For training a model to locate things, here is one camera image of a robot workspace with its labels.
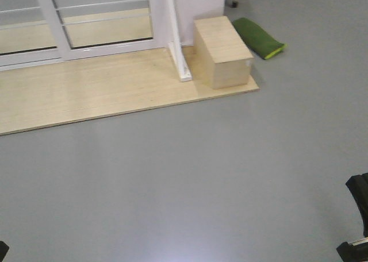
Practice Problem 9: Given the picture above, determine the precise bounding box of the white framed sliding glass door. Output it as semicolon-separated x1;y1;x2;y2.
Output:
36;0;170;61

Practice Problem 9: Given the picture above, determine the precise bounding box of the black robot part right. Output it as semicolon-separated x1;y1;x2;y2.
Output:
336;173;367;261

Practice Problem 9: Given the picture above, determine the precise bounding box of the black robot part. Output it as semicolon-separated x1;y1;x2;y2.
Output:
0;241;10;262
336;173;367;261

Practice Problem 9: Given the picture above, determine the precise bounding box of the black robot part left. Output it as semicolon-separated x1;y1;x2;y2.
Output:
0;241;10;262

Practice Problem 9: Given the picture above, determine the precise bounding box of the light wooden box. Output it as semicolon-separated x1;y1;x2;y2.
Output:
194;16;254;89

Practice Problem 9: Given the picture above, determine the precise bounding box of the green rolled mat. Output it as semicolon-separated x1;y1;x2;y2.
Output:
232;17;287;60

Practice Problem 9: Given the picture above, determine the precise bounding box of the light wooden platform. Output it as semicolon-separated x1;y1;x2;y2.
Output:
1;47;259;135

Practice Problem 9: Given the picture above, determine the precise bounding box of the white fixed glass panel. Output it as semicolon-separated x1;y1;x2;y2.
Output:
1;0;62;71

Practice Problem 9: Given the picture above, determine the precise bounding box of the white door frame post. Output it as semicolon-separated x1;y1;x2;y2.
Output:
166;0;193;82

